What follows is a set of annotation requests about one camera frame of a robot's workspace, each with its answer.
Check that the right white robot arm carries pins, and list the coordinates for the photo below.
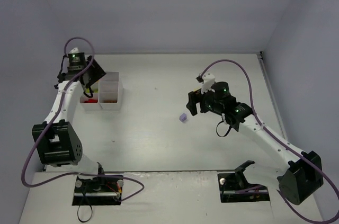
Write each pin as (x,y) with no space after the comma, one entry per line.
(295,173)

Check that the right white compartment tray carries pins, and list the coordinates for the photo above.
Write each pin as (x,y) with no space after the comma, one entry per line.
(111,87)

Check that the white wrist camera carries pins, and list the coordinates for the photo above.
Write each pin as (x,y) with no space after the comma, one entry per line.
(207,80)
(74,51)

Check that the yellow curved lego brick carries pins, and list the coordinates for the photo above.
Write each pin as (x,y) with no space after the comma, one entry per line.
(88,93)

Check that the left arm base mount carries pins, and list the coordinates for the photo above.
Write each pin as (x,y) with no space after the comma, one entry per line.
(98,191)

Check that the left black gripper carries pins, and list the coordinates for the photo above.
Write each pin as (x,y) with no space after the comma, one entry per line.
(96,71)

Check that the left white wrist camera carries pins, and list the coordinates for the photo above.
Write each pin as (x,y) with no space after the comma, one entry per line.
(74,51)

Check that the small brown lego brick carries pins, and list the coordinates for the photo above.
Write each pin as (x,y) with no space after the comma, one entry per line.
(110,101)

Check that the large red lego brick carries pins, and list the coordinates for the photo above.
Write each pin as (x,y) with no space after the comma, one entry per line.
(91,100)

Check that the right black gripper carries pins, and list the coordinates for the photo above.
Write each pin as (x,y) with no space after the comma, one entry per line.
(197,101)

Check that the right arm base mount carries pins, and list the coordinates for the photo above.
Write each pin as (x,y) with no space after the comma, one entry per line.
(234,187)

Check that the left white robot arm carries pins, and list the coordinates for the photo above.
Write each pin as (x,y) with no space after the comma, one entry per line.
(58,144)

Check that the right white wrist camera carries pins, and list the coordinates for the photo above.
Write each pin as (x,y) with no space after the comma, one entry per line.
(207,80)

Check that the lavender lego brick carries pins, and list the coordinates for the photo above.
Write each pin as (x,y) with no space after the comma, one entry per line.
(183,117)

